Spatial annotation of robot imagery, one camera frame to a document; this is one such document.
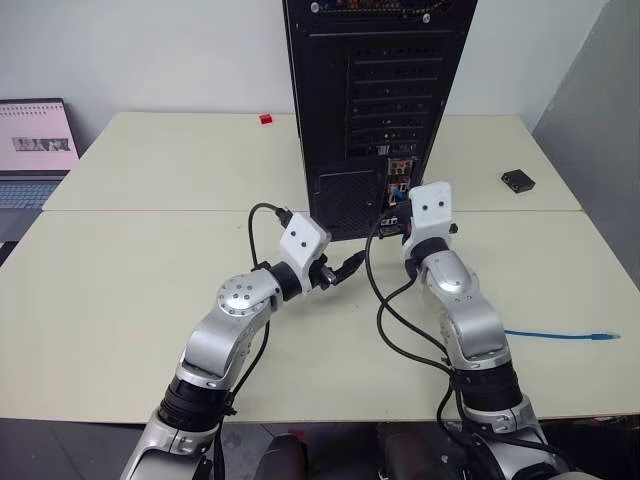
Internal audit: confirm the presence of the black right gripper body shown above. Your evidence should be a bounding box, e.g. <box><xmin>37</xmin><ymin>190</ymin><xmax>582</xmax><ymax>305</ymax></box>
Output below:
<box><xmin>378</xmin><ymin>213</ymin><xmax>414</xmax><ymax>240</ymax></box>

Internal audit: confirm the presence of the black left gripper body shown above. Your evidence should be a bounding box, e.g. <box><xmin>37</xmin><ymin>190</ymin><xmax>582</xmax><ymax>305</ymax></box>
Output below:
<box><xmin>306</xmin><ymin>253</ymin><xmax>342</xmax><ymax>293</ymax></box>

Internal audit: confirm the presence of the blue ethernet cable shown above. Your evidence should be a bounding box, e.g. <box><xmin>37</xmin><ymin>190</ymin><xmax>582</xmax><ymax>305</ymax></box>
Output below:
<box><xmin>391</xmin><ymin>184</ymin><xmax>622</xmax><ymax>343</ymax></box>

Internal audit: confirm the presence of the black computer tower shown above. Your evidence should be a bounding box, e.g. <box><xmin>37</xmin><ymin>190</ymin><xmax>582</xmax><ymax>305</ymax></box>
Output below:
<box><xmin>281</xmin><ymin>0</ymin><xmax>477</xmax><ymax>242</ymax></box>

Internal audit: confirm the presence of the open laptop computer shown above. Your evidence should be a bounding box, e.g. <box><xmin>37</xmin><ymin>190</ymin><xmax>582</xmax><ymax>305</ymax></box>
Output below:
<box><xmin>0</xmin><ymin>97</ymin><xmax>82</xmax><ymax>254</ymax></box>

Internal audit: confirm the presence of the small black box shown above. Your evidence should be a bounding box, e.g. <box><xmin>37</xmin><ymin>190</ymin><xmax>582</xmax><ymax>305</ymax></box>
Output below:
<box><xmin>501</xmin><ymin>169</ymin><xmax>536</xmax><ymax>194</ymax></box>

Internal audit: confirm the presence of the dark rounded shape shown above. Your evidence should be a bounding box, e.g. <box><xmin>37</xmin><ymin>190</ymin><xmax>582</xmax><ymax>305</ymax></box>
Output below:
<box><xmin>257</xmin><ymin>432</ymin><xmax>310</xmax><ymax>480</ymax></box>

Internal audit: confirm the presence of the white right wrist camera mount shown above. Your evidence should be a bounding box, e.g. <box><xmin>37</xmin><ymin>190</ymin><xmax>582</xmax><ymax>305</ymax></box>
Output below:
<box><xmin>401</xmin><ymin>181</ymin><xmax>457</xmax><ymax>252</ymax></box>

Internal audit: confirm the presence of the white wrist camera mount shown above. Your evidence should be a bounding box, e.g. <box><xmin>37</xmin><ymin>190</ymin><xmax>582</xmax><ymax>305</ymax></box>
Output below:
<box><xmin>278</xmin><ymin>211</ymin><xmax>333</xmax><ymax>292</ymax></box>
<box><xmin>401</xmin><ymin>181</ymin><xmax>457</xmax><ymax>252</ymax></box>

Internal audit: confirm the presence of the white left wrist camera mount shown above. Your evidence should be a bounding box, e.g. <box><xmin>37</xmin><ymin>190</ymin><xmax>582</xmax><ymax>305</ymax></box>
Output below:
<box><xmin>278</xmin><ymin>211</ymin><xmax>333</xmax><ymax>292</ymax></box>

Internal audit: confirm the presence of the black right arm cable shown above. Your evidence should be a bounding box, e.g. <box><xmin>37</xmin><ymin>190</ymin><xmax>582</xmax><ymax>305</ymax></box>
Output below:
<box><xmin>365</xmin><ymin>216</ymin><xmax>506</xmax><ymax>480</ymax></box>

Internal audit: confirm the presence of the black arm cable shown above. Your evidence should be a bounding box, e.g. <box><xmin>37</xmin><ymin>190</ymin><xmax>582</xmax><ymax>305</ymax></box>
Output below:
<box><xmin>365</xmin><ymin>216</ymin><xmax>506</xmax><ymax>480</ymax></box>
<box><xmin>212</xmin><ymin>201</ymin><xmax>294</xmax><ymax>480</ymax></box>

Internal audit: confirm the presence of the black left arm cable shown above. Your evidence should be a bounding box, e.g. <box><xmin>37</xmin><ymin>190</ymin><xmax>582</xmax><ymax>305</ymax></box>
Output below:
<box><xmin>212</xmin><ymin>201</ymin><xmax>294</xmax><ymax>480</ymax></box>

